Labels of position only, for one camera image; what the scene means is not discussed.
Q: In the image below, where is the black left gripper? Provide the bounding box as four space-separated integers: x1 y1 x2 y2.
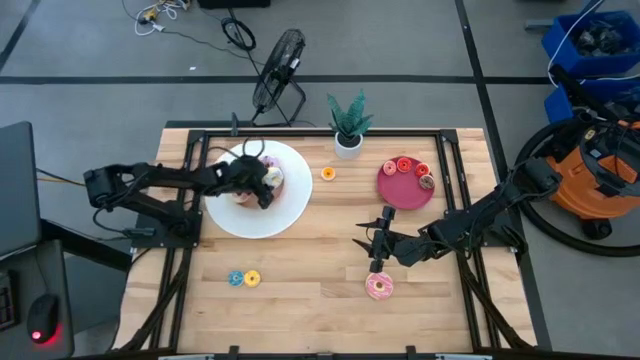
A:
232 154 275 210

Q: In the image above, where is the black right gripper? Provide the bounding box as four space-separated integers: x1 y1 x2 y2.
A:
352 206 416 274

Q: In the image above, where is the large white blue-drizzle donut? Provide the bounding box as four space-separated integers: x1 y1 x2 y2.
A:
263 165 286 189

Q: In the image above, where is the large pink white-drizzle donut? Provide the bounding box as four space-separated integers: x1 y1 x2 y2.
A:
364 270 395 302

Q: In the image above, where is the white woven round placemat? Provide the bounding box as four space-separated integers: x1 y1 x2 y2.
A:
203 139 314 240

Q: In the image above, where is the dark pink round plate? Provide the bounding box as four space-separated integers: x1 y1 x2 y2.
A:
376 156 436 211

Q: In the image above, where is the white cylindrical plant pot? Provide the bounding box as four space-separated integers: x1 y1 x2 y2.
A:
333 130 365 161

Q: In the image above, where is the green snake plant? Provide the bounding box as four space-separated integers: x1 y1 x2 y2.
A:
326 89 375 141

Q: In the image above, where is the black floor fan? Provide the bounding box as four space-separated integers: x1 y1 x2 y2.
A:
251 28 308 127

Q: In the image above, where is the black equipment case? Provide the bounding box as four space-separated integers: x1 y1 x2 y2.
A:
197 0 272 10

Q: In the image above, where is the orange shop vacuum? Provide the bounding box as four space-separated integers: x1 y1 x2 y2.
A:
542 117 640 241
514 119 640 259

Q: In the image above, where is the blue storage bin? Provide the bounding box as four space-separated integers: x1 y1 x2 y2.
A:
543 77 640 126
541 10 640 79

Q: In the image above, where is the dark grey desk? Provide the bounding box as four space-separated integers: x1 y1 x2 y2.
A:
0 217 134 360

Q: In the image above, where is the black vacuum wand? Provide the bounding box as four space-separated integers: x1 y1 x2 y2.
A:
548 63 619 124

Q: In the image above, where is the grey laptop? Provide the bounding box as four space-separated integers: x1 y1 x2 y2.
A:
0 121 42 259

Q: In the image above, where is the black computer mouse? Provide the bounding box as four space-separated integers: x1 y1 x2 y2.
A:
26 293 64 346

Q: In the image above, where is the black keyboard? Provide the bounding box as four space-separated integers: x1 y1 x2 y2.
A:
0 272 21 334

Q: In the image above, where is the black coiled cable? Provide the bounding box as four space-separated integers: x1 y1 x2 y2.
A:
220 16 258 52

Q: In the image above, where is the white cable bundle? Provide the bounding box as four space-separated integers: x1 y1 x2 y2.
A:
133 0 191 37

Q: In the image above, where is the yellow floor cable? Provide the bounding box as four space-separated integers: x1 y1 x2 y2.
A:
37 175 86 189

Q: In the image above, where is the long white cable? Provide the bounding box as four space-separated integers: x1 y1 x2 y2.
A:
546 0 640 89

